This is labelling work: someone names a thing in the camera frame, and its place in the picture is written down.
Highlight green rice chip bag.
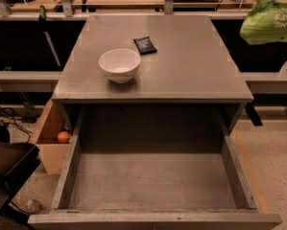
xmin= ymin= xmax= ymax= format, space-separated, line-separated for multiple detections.
xmin=240 ymin=0 xmax=287 ymax=45

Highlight open grey top drawer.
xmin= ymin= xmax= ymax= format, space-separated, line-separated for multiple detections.
xmin=29 ymin=104 xmax=281 ymax=230

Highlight dark blue snack packet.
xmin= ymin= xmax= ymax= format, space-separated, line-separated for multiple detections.
xmin=133 ymin=36 xmax=157 ymax=55

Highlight grey cabinet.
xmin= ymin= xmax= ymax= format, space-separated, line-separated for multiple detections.
xmin=52 ymin=13 xmax=252 ymax=130

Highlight white ceramic bowl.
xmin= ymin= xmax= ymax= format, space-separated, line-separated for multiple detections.
xmin=99 ymin=49 xmax=141 ymax=83

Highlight orange ball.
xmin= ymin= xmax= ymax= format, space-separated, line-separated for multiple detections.
xmin=57 ymin=131 xmax=70 ymax=144

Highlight wooden box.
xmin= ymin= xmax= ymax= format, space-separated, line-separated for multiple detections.
xmin=31 ymin=100 xmax=69 ymax=174

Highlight black bin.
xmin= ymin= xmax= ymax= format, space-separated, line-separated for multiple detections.
xmin=0 ymin=124 xmax=40 ymax=226

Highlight small grey ball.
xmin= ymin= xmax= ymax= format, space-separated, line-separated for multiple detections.
xmin=26 ymin=199 xmax=42 ymax=215

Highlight black floor cable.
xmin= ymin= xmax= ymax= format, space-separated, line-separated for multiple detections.
xmin=0 ymin=83 xmax=33 ymax=144

